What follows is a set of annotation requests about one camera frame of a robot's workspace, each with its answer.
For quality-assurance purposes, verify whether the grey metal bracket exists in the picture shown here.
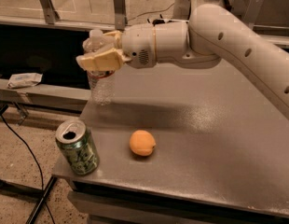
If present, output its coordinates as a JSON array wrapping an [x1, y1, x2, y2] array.
[[242, 0, 264, 29], [39, 0, 60, 24], [113, 0, 127, 31]]

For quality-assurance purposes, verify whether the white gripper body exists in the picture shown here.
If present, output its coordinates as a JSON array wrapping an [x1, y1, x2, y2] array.
[[121, 21, 191, 68]]

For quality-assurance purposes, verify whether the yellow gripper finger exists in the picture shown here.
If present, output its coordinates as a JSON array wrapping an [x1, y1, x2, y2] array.
[[76, 49, 131, 71], [103, 30, 122, 49]]

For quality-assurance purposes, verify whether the grey side bench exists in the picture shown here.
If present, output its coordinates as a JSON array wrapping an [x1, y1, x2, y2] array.
[[0, 78, 91, 112]]

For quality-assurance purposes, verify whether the grey metal bracket left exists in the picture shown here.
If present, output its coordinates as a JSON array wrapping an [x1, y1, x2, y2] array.
[[39, 0, 60, 24]]

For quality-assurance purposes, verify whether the orange fruit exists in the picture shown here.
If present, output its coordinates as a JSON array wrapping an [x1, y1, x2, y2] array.
[[130, 130, 156, 157]]

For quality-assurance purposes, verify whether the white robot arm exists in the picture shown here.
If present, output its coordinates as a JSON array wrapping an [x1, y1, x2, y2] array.
[[76, 4, 289, 119]]

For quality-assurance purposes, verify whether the black cable behind glass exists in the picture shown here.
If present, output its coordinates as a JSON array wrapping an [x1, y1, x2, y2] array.
[[127, 2, 183, 26]]

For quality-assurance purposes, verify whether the grey metal bracket middle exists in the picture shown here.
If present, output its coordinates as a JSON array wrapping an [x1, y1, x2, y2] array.
[[113, 0, 127, 31]]

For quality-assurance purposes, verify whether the green soda can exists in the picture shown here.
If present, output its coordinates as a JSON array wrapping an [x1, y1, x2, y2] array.
[[55, 119, 99, 175]]

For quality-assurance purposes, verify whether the black floor cable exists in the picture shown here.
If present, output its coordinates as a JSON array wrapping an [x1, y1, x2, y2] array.
[[0, 112, 57, 224]]

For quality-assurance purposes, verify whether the clear plastic water bottle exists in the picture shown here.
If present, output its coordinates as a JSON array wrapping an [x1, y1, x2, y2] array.
[[83, 29, 115, 105]]

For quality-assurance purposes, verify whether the grey metal bracket right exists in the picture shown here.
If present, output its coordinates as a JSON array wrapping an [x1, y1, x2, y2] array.
[[242, 0, 264, 29]]

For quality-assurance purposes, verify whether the white wipes packet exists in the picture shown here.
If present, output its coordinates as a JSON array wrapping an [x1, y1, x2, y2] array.
[[7, 73, 43, 89]]

